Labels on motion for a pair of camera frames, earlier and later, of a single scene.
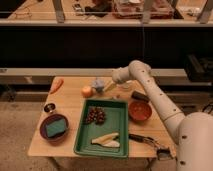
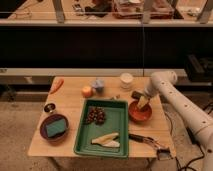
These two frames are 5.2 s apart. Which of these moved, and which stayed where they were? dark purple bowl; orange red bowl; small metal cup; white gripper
Moved: white gripper
Stayed: orange red bowl; dark purple bowl; small metal cup
